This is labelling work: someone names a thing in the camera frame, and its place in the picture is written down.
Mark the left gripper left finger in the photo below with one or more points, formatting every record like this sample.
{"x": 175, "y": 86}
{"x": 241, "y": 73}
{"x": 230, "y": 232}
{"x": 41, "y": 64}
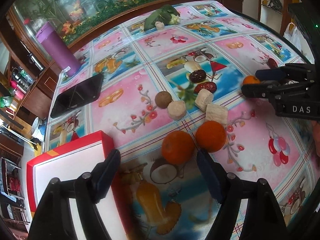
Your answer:
{"x": 53, "y": 217}

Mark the large orange tangerine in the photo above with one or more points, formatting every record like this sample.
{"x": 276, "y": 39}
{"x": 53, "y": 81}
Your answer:
{"x": 211, "y": 136}
{"x": 178, "y": 147}

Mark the purple thermos bottle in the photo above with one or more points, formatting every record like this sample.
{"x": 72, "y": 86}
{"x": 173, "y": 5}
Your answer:
{"x": 57, "y": 49}

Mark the white plastic bag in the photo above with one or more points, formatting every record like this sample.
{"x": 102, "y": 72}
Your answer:
{"x": 292, "y": 34}

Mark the white yam chunk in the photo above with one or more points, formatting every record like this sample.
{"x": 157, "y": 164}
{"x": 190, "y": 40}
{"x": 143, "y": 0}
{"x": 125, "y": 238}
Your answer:
{"x": 217, "y": 113}
{"x": 203, "y": 99}

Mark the round white yam piece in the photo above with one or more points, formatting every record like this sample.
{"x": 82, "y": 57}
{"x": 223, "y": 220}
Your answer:
{"x": 177, "y": 110}

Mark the small orange tangerine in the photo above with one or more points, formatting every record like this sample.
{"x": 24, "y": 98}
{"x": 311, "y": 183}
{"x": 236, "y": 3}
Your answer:
{"x": 249, "y": 80}

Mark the small beige ginger piece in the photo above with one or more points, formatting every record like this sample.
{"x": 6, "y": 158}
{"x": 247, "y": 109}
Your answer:
{"x": 159, "y": 25}

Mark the person's right hand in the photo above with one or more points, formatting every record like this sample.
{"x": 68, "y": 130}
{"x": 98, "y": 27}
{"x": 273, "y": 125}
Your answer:
{"x": 316, "y": 135}

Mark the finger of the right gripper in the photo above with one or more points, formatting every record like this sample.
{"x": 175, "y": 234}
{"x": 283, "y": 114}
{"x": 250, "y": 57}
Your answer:
{"x": 259, "y": 90}
{"x": 294, "y": 72}

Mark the dark red date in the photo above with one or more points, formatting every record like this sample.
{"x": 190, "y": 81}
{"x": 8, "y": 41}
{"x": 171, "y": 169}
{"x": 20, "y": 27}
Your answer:
{"x": 272, "y": 63}
{"x": 197, "y": 76}
{"x": 210, "y": 86}

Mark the black smartphone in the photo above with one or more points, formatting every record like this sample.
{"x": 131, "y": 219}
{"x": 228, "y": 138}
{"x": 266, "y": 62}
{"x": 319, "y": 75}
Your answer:
{"x": 77, "y": 96}

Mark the red white gift box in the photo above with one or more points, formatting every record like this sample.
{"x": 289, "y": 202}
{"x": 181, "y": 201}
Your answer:
{"x": 71, "y": 160}

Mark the brown round longan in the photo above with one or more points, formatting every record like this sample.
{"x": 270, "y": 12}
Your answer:
{"x": 163, "y": 99}

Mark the colourful printed tablecloth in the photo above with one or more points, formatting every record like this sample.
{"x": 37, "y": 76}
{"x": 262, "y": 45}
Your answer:
{"x": 168, "y": 201}

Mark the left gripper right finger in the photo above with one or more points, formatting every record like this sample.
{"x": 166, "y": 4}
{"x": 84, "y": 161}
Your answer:
{"x": 263, "y": 217}

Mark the green leafy vegetable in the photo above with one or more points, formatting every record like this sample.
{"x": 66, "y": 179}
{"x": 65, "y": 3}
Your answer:
{"x": 167, "y": 15}

